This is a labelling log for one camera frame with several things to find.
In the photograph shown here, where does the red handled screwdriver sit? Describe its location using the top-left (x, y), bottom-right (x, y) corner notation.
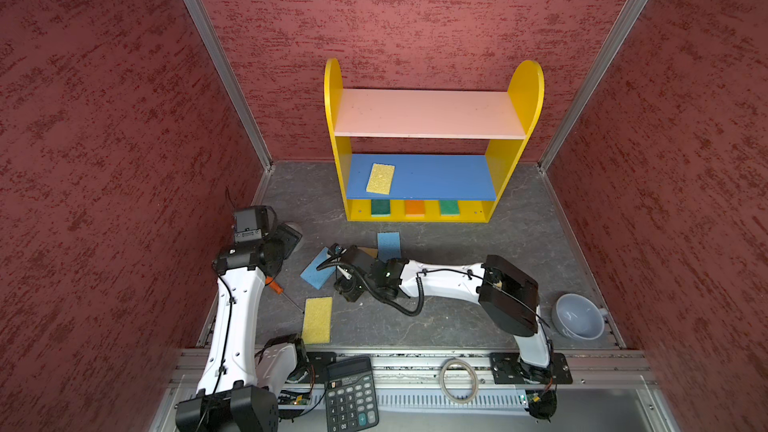
top-left (265, 277), bottom-right (304, 313)

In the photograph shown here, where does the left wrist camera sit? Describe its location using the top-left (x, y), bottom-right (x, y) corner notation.
top-left (233, 205), bottom-right (277, 244)

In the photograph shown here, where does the right small circuit board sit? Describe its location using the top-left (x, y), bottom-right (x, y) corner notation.
top-left (526, 390), bottom-right (557, 408)

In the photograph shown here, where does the clear tape ring front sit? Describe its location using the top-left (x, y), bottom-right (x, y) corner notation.
top-left (437, 357), bottom-right (480, 405)

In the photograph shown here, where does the black desk calculator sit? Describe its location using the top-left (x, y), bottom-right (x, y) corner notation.
top-left (324, 355), bottom-right (380, 432)

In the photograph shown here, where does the blue sponge far left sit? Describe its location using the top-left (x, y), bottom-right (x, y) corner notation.
top-left (300, 247), bottom-right (336, 290)

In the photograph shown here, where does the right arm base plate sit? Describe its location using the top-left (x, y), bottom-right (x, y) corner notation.
top-left (489, 352), bottom-right (573, 386)

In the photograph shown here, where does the bright green sponge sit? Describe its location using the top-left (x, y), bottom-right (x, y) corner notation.
top-left (439, 200), bottom-right (461, 217)

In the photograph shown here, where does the blue sponge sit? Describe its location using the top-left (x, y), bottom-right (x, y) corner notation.
top-left (377, 232), bottom-right (402, 262)
top-left (300, 247), bottom-right (336, 290)

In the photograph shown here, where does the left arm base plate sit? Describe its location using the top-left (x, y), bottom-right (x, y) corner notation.
top-left (286, 351), bottom-right (337, 385)

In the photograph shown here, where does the blue sponge centre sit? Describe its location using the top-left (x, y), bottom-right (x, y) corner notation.
top-left (377, 232), bottom-right (402, 262)

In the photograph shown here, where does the tan yellow sponge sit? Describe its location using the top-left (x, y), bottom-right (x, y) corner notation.
top-left (358, 247), bottom-right (378, 258)

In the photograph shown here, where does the yellow pink blue shelf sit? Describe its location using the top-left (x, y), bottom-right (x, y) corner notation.
top-left (324, 58), bottom-right (545, 223)

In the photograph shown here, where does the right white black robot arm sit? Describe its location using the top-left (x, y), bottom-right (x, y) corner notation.
top-left (317, 244), bottom-right (555, 386)

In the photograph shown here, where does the orange sponge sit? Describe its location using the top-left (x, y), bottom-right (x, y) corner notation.
top-left (404, 200), bottom-right (426, 217)

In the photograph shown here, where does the dark green scouring sponge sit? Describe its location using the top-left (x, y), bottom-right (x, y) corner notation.
top-left (371, 200), bottom-right (391, 217)

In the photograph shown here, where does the left small circuit board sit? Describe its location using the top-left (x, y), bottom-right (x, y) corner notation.
top-left (278, 390), bottom-right (312, 407)

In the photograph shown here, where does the small circuit board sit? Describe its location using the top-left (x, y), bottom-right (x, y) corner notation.
top-left (526, 390), bottom-right (557, 408)
top-left (278, 390), bottom-right (312, 407)

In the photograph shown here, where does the clear tape roll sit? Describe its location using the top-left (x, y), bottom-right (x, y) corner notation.
top-left (284, 222), bottom-right (304, 238)

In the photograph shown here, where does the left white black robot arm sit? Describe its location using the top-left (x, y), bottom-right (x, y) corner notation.
top-left (175, 224), bottom-right (301, 431)

